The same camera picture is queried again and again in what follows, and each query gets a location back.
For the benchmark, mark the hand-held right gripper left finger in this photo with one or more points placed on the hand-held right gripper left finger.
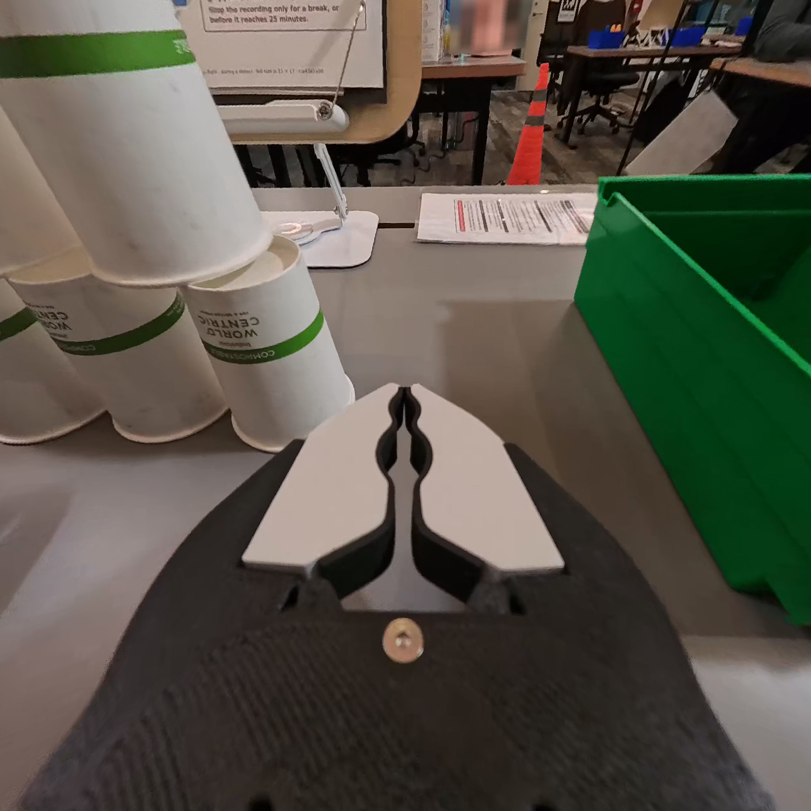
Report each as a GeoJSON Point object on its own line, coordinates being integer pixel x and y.
{"type": "Point", "coordinates": [317, 507]}

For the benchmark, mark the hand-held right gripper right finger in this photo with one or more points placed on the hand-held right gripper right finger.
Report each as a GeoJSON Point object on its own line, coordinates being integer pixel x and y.
{"type": "Point", "coordinates": [488, 507]}

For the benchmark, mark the green plastic bin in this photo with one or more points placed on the green plastic bin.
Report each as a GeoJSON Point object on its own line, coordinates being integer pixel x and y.
{"type": "Point", "coordinates": [697, 380]}

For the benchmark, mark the grey desk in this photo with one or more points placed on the grey desk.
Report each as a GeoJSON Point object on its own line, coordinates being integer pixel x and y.
{"type": "Point", "coordinates": [475, 329]}

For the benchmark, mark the laminated paper sheet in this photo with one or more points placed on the laminated paper sheet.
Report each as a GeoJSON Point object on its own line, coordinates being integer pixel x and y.
{"type": "Point", "coordinates": [443, 218]}

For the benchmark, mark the orange traffic cone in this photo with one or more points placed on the orange traffic cone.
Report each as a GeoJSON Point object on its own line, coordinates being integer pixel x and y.
{"type": "Point", "coordinates": [529, 146]}

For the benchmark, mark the grey leaning board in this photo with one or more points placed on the grey leaning board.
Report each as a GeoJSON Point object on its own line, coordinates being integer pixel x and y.
{"type": "Point", "coordinates": [684, 139]}

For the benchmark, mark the black office chair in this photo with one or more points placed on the black office chair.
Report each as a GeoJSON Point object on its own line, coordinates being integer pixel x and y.
{"type": "Point", "coordinates": [602, 82]}

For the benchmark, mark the wooden background table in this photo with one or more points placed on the wooden background table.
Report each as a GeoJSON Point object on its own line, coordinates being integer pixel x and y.
{"type": "Point", "coordinates": [475, 66]}

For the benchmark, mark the printed instruction sheet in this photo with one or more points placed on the printed instruction sheet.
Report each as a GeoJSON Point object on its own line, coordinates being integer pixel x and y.
{"type": "Point", "coordinates": [285, 50]}

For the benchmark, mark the white cardboard box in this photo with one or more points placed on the white cardboard box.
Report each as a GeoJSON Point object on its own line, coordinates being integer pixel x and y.
{"type": "Point", "coordinates": [434, 31]}

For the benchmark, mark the dark work table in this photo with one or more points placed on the dark work table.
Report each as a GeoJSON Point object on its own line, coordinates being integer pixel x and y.
{"type": "Point", "coordinates": [633, 50]}

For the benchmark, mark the small blue bin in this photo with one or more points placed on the small blue bin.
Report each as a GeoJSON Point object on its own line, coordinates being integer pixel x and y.
{"type": "Point", "coordinates": [607, 38]}
{"type": "Point", "coordinates": [687, 37]}

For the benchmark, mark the wooden work table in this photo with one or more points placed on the wooden work table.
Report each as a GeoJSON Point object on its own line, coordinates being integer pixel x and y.
{"type": "Point", "coordinates": [760, 69]}

